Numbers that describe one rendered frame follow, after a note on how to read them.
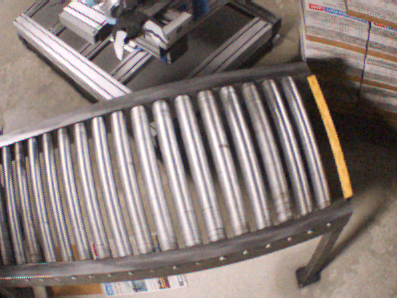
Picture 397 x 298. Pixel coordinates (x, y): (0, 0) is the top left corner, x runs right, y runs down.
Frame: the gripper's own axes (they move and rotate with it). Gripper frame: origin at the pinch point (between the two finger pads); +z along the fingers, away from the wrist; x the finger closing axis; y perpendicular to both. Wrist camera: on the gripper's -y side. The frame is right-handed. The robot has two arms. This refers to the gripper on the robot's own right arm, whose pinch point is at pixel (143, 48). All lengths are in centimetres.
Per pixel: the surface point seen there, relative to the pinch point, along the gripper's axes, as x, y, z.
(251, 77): -36, 40, -6
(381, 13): -101, 22, -11
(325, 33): -81, 47, -22
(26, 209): 45, 49, 5
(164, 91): -11.7, 42.5, -12.2
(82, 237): 29, 47, 20
